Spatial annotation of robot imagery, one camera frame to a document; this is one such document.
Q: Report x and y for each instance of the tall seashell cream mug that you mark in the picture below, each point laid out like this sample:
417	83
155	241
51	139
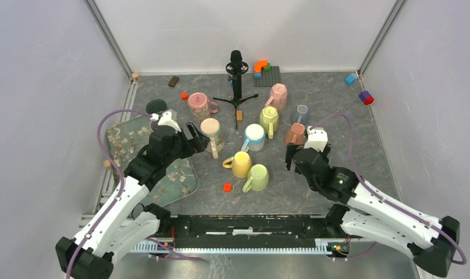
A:
211	128

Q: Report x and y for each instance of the pink ghost pattern mug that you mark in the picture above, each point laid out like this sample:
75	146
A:
201	106

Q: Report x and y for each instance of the red cube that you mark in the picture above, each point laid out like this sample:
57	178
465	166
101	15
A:
227	187

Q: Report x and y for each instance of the yellow mug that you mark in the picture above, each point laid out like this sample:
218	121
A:
240	164

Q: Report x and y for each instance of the brown block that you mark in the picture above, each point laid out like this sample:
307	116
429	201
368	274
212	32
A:
173	81

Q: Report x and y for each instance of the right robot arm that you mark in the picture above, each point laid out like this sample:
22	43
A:
362	210

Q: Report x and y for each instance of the orange curved block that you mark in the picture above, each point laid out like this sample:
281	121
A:
260	65

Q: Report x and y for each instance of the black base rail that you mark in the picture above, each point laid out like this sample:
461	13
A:
248	231

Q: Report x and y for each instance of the purple red block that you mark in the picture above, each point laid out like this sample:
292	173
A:
366	98

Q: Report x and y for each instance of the small wooden cube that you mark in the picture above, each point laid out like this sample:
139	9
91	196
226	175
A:
135	76

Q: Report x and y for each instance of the grey lego baseplate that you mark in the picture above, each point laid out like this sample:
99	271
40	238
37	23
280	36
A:
269	78

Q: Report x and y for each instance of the small grey-blue mug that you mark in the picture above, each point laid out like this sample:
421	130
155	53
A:
300	115

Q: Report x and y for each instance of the pink octagonal mug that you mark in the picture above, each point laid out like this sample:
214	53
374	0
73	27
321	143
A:
277	97

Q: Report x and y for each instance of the wooden block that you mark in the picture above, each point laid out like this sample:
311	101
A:
239	116

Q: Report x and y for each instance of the blue white mug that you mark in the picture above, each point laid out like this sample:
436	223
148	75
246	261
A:
254	138

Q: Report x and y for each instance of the dark green mug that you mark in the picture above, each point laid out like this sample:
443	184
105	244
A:
157	106

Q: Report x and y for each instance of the blue block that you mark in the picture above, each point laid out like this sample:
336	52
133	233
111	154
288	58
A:
351	78

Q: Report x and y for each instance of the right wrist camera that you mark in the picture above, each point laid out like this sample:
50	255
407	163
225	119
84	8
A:
316	138

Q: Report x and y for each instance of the yellow-green octagonal mug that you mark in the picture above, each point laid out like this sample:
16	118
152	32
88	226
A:
269	120

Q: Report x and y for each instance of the salmon flower mug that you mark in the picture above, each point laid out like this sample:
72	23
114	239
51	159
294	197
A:
295	134

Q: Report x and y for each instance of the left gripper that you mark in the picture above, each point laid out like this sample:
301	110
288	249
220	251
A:
193	146

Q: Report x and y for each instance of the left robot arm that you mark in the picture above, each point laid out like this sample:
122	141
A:
95	250

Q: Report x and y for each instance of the light green mug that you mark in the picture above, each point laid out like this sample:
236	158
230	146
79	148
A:
257	180

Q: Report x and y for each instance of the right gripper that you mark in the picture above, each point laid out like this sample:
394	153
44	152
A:
291	148

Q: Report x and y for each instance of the black microphone on tripod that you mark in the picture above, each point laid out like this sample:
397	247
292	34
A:
236	68

